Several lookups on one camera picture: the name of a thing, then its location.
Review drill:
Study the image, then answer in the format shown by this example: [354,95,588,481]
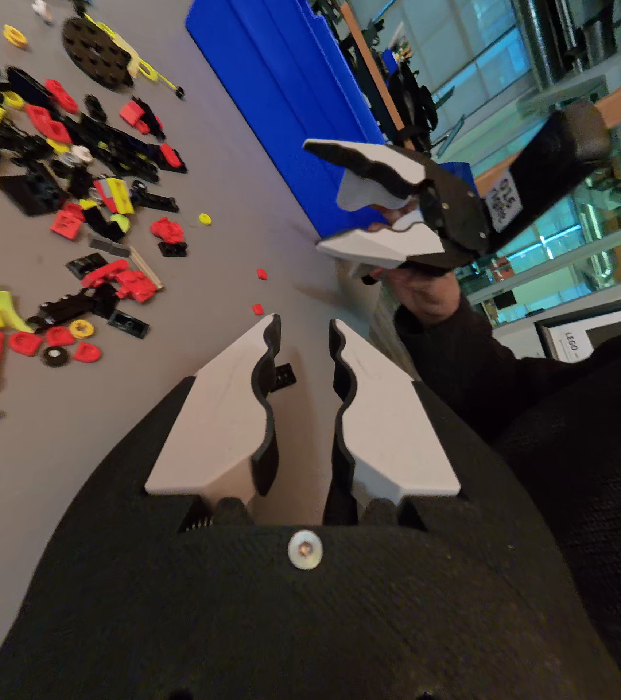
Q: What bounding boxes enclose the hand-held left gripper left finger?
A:
[145,313,282,509]

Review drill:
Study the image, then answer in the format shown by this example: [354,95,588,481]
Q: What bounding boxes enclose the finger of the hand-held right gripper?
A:
[302,138,427,214]
[316,210,447,281]

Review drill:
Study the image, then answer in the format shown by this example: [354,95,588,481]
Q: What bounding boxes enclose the black white cardboard box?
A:
[535,298,621,364]

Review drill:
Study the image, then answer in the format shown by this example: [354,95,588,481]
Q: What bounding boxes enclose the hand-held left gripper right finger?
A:
[329,318,462,509]

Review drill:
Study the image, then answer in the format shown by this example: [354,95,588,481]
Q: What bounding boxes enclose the pile of loose lego pieces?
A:
[0,0,188,433]

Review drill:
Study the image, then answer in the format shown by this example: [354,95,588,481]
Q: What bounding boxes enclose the person's right hand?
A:
[370,267,462,328]

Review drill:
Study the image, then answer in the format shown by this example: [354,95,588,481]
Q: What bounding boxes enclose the black bag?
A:
[387,60,448,156]

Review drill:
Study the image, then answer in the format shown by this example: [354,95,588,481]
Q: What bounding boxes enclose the person's right forearm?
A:
[395,298,590,444]

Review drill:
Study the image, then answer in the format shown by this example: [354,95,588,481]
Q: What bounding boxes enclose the blue plastic bin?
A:
[185,0,478,241]

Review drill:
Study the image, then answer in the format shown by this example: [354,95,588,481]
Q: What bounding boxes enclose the silver ventilation ducts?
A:
[513,0,621,94]

